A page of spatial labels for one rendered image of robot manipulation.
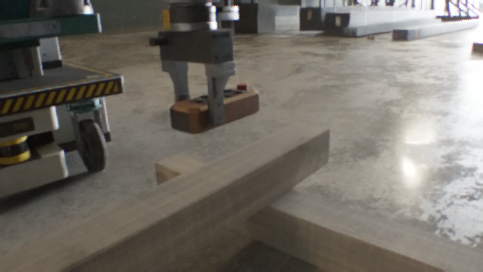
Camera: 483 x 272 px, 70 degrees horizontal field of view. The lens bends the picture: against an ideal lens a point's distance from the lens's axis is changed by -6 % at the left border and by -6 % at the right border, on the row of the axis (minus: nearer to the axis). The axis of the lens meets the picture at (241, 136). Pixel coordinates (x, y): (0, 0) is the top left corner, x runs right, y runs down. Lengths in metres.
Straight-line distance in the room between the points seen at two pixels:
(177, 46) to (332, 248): 0.46
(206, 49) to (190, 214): 0.26
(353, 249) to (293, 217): 0.13
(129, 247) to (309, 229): 0.35
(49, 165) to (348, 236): 0.83
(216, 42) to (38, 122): 0.68
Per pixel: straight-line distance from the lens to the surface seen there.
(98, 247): 0.54
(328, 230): 0.72
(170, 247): 0.61
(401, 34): 6.19
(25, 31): 1.19
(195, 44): 0.59
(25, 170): 1.15
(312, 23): 7.31
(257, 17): 8.33
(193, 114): 0.60
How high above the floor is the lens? 0.49
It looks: 19 degrees down
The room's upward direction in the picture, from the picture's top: 2 degrees counter-clockwise
